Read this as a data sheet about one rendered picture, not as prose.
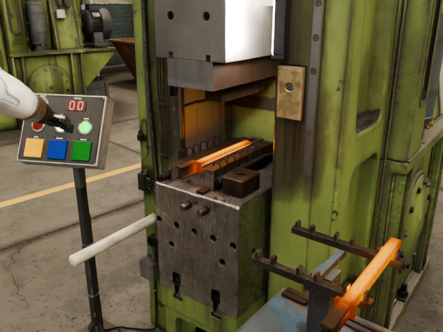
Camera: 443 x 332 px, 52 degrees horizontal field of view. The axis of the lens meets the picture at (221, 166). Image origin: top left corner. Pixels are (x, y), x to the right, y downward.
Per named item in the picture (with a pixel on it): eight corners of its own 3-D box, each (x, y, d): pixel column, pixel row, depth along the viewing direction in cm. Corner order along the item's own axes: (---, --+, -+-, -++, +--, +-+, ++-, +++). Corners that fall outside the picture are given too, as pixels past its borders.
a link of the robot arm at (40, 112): (35, 119, 136) (46, 124, 142) (40, 90, 137) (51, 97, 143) (8, 118, 137) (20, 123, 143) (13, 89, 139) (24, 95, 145)
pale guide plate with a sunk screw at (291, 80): (300, 121, 147) (302, 68, 141) (275, 117, 152) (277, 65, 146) (302, 120, 148) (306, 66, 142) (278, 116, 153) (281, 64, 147)
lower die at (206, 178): (213, 191, 161) (213, 168, 158) (171, 178, 172) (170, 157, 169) (273, 159, 193) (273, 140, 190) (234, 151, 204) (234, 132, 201)
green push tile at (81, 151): (88, 161, 172) (91, 141, 174) (70, 159, 174) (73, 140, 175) (90, 161, 174) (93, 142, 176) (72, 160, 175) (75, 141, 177)
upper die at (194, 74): (213, 91, 149) (212, 62, 146) (167, 85, 160) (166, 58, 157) (276, 75, 181) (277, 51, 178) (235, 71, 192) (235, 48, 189)
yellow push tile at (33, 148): (40, 157, 176) (43, 138, 178) (22, 156, 177) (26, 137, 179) (43, 158, 178) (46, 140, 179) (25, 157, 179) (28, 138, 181)
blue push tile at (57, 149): (64, 159, 174) (67, 140, 176) (46, 158, 175) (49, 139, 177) (66, 160, 176) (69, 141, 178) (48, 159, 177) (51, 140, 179)
